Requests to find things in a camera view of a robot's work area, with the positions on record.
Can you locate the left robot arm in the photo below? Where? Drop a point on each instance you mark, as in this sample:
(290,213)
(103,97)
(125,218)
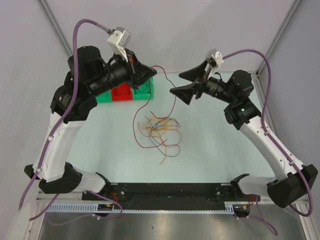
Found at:
(89,76)

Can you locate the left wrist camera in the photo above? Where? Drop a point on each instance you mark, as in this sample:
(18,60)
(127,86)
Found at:
(118,41)

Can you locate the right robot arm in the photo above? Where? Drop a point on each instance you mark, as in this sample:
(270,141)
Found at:
(292,178)

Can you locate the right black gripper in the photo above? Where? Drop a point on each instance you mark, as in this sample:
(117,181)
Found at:
(185,93)

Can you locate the grey cable duct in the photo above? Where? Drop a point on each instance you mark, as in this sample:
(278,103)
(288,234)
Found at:
(94,209)

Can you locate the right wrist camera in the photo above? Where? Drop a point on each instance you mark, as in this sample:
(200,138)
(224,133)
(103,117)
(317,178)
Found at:
(214,59)

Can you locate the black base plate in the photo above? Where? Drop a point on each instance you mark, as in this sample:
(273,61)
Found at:
(217,192)

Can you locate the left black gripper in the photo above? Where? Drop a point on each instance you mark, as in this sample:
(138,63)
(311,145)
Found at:
(138,74)

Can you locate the right green bin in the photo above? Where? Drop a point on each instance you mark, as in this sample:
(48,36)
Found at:
(144,91)

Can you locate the left green bin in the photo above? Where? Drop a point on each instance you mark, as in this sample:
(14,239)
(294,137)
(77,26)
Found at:
(104,98)

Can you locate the red bin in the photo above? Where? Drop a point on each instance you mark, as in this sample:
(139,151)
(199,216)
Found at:
(122,93)

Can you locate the green bin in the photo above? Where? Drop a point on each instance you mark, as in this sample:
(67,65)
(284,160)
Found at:
(144,91)
(104,98)

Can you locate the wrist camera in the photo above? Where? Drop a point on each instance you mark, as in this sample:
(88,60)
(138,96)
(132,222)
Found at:
(214,59)
(118,41)

